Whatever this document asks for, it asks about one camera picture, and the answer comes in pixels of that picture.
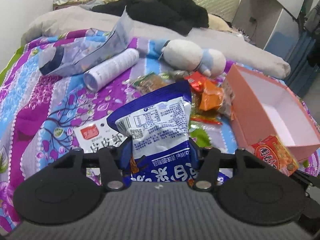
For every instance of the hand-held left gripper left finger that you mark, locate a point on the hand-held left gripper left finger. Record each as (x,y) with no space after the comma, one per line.
(125,155)

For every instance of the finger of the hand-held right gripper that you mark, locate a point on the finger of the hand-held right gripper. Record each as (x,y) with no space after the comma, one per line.
(306,180)

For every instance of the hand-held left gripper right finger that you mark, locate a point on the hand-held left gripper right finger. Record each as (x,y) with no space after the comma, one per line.
(195,155)

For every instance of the white snack packet red label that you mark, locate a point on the white snack packet red label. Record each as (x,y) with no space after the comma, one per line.
(95,135)

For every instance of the red orange snack packet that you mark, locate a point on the red orange snack packet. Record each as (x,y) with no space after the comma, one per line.
(272,155)

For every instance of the blue white snack bag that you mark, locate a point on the blue white snack bag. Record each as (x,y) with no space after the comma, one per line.
(155,120)

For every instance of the red foil snack packet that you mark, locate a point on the red foil snack packet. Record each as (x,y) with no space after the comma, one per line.
(197,83)

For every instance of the pink cardboard box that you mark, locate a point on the pink cardboard box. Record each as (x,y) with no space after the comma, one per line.
(250,105)

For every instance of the green brown snack packet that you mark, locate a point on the green brown snack packet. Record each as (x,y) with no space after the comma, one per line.
(150,82)

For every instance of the small clear snack packet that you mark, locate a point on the small clear snack packet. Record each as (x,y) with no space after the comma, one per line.
(175,73)

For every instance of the white cylindrical bottle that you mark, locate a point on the white cylindrical bottle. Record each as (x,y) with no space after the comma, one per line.
(112,67)

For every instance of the white blue plush toy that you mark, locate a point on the white blue plush toy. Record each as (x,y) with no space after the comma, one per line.
(182,55)

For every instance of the floral printed blanket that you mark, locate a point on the floral printed blanket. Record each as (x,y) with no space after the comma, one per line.
(37,92)

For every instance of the blue white paper bag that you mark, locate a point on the blue white paper bag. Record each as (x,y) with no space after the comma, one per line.
(82,55)

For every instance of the blue curtain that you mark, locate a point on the blue curtain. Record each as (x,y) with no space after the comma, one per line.
(302,62)

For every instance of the beige pillow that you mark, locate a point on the beige pillow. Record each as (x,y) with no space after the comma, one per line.
(217,22)

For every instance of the blue board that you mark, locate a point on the blue board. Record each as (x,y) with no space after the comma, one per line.
(276,45)

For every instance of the grey duvet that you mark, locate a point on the grey duvet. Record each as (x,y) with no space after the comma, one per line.
(75,20)

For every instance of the black clothing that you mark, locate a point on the black clothing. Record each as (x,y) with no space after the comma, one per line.
(170,10)

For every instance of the white cabinet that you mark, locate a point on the white cabinet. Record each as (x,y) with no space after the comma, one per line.
(262,17)

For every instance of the wooden nightstand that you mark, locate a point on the wooden nightstand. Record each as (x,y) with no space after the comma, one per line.
(75,5)

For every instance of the black wall plug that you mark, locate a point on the black wall plug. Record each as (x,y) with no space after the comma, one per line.
(253,20)

